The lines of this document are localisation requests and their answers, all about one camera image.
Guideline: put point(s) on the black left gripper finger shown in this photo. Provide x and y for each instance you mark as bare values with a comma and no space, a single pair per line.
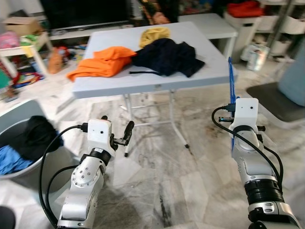
128,131
104,118

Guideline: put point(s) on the blue plastic hanger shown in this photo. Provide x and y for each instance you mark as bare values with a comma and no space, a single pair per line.
232,81

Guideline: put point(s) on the orange shirt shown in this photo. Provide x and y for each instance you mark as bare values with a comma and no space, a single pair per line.
105,64

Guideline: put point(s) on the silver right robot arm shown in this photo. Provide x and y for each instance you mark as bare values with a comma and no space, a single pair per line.
252,162

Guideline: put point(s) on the grey folding chair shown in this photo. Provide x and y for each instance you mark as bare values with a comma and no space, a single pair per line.
271,102

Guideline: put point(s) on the white folding table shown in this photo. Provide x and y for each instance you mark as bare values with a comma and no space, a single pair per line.
157,81

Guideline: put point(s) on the white printed carton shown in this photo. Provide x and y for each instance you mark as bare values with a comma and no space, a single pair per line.
257,57

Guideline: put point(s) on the blue grey chair cushion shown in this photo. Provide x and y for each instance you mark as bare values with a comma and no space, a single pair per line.
294,81

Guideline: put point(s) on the grey round laundry basket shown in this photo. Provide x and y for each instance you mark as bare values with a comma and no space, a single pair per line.
52,171

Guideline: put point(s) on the orange plush toy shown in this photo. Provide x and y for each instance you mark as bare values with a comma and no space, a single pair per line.
55,59

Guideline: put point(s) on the dark navy garment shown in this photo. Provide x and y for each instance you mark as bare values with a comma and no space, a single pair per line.
167,57

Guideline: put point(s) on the small white side table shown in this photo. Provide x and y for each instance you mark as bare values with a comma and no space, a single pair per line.
205,24

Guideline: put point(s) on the mustard yellow garment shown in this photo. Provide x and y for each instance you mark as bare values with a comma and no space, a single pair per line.
155,36

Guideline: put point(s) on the blue garment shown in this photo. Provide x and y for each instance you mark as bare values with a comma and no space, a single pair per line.
14,160

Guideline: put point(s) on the red orange folded cloth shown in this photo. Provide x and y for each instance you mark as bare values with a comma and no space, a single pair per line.
245,9

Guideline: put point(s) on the white kids table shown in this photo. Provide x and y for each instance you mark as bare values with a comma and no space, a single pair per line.
24,47

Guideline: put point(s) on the black television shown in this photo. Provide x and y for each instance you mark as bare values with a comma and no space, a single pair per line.
86,12

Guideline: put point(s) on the brown cardboard box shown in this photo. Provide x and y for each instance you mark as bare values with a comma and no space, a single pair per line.
24,25

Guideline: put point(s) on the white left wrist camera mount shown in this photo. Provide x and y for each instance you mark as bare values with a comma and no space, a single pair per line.
99,133

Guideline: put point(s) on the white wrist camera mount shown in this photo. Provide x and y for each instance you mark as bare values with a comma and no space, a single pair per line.
246,114
99,133

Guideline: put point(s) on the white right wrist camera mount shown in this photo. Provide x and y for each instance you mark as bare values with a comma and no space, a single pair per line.
246,114

